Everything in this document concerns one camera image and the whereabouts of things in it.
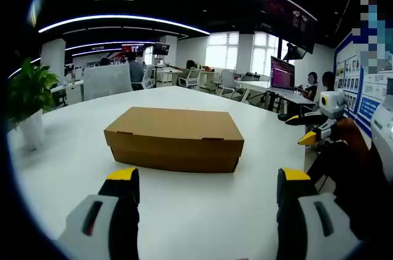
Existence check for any white office desk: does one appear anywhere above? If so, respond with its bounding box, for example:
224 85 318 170
236 80 317 113

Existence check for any open laptop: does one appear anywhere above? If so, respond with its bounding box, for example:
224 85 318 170
269 55 296 92

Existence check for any white ceiling light strip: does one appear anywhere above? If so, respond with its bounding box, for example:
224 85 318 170
64 41 156 52
38 14 211 35

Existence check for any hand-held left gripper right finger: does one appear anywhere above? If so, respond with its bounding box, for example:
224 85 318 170
276 167 362 260

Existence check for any white device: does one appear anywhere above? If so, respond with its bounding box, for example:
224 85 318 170
370 78 393 165

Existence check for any large dark hanging screen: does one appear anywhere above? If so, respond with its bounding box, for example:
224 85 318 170
260 0 319 55

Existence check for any white office chair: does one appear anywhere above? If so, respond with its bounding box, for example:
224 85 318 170
142 65 156 89
177 68 201 89
219 69 238 97

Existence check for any bright window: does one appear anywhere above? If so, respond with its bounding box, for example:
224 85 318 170
204 31 279 76

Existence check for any black monitor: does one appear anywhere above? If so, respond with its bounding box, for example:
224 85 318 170
284 43 308 61

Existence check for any frosted desk partition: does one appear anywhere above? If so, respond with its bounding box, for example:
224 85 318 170
82 63 133 101

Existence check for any brown cardboard shoe box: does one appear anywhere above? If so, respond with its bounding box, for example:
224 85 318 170
103 106 245 174

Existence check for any small dark hanging monitor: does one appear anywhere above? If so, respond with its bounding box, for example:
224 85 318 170
153 41 171 57

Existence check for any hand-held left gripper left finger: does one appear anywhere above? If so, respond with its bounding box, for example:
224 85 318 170
56 167 141 260

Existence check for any person's black clothing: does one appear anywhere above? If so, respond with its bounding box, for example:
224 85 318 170
306 141 393 239

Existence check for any green potted plant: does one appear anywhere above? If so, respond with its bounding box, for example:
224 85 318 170
7 58 59 152

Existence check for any person's right hand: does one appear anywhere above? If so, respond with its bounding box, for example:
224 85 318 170
336 117 362 147

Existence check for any small red hanging screen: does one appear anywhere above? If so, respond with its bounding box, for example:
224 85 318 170
122 44 145 53

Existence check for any blue wall poster board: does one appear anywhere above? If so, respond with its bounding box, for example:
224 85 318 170
333 31 393 138

